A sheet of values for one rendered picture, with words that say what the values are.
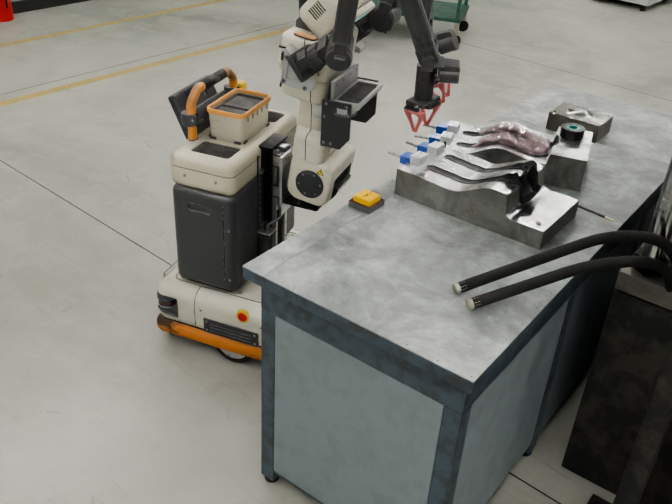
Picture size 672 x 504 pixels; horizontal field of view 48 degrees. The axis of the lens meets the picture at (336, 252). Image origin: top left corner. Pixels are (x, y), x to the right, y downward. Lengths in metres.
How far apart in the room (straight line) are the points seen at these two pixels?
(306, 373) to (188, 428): 0.73
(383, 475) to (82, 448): 1.07
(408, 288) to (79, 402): 1.37
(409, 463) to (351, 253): 0.58
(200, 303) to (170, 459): 0.59
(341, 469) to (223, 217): 0.96
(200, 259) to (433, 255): 0.99
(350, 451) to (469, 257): 0.63
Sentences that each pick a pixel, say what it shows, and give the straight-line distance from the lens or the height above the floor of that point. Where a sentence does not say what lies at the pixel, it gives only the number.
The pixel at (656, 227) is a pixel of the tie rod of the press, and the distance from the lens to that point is 2.24.
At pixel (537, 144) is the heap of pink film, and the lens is 2.69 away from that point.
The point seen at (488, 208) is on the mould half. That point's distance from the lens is 2.28.
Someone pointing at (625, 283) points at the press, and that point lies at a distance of 2.29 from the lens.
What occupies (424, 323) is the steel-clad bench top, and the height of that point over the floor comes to 0.80.
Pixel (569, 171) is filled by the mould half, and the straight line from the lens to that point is 2.62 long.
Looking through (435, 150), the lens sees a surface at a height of 0.91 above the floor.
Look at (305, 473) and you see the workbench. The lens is 2.37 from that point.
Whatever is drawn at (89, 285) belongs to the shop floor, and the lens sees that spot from 3.46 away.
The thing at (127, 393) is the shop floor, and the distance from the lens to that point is 2.88.
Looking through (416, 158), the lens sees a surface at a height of 0.91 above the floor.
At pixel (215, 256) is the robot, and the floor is 0.44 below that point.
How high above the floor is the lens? 1.92
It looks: 32 degrees down
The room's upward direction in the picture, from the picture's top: 4 degrees clockwise
